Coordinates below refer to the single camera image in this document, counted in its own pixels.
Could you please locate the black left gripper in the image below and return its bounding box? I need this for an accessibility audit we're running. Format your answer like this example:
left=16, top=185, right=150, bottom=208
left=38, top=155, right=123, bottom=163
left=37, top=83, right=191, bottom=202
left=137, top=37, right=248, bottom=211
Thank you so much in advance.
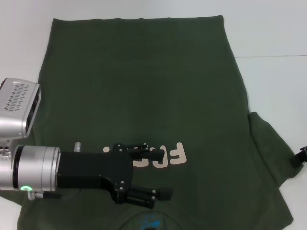
left=56, top=142, right=174, bottom=208

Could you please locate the dark green t-shirt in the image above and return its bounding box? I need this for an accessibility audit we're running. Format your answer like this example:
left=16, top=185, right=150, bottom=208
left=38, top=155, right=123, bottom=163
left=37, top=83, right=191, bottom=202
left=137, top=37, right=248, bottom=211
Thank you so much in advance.
left=0, top=14, right=303, bottom=230

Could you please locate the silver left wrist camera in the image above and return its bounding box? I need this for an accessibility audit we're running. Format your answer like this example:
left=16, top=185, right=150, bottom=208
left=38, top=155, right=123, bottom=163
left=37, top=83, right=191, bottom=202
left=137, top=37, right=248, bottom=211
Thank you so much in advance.
left=0, top=77, right=42, bottom=139

